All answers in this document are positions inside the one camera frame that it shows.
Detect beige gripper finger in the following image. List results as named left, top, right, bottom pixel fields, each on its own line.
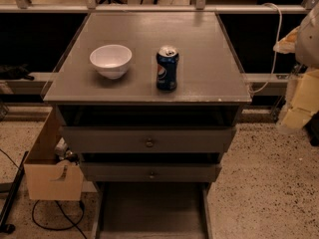
left=276, top=68, right=319, bottom=134

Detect blue pepsi can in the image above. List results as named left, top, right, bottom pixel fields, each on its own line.
left=157, top=45, right=179, bottom=91

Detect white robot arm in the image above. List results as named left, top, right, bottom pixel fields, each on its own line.
left=273, top=4, right=319, bottom=133

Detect grey drawer cabinet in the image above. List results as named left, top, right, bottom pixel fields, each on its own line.
left=43, top=11, right=252, bottom=184

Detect grey open bottom drawer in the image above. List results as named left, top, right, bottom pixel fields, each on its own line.
left=90, top=182, right=213, bottom=239

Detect grey middle drawer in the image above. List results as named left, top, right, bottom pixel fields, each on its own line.
left=80, top=162, right=221, bottom=183

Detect grey top drawer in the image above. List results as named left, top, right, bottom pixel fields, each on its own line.
left=61, top=126, right=236, bottom=153

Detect white bowl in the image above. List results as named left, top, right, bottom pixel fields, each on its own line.
left=90, top=45, right=133, bottom=80

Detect cardboard box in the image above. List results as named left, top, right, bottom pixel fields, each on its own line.
left=24, top=110, right=84, bottom=201

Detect black stand bar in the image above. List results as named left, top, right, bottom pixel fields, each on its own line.
left=0, top=151, right=28, bottom=234

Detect white cable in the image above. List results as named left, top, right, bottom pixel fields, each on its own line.
left=248, top=2, right=283, bottom=96

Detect black floor cable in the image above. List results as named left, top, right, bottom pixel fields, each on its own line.
left=31, top=199, right=88, bottom=239

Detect black object on rail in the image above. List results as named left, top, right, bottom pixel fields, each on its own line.
left=0, top=64, right=34, bottom=81

